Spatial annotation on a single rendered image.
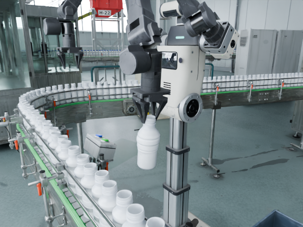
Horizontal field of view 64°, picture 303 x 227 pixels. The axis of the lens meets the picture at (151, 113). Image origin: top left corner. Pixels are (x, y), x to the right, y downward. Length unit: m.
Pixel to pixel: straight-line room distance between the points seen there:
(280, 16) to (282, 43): 6.59
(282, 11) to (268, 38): 6.92
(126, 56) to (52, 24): 0.62
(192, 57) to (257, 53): 5.55
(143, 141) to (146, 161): 0.07
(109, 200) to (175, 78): 0.74
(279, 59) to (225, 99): 4.49
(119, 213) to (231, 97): 2.44
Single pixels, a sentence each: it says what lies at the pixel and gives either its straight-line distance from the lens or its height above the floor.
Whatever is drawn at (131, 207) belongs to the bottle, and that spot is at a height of 1.16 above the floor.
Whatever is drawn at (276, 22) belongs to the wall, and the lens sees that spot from 13.81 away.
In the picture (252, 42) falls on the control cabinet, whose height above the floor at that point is 1.57.
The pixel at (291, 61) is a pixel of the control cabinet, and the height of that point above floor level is 1.10.
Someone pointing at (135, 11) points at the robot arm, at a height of 1.59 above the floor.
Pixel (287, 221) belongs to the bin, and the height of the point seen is 0.93.
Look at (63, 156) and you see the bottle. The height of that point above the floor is 1.12.
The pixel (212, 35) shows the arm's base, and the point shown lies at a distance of 1.08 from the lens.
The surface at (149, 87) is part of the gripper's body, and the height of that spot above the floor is 1.39.
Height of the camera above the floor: 1.50
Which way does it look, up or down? 16 degrees down
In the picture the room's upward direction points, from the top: straight up
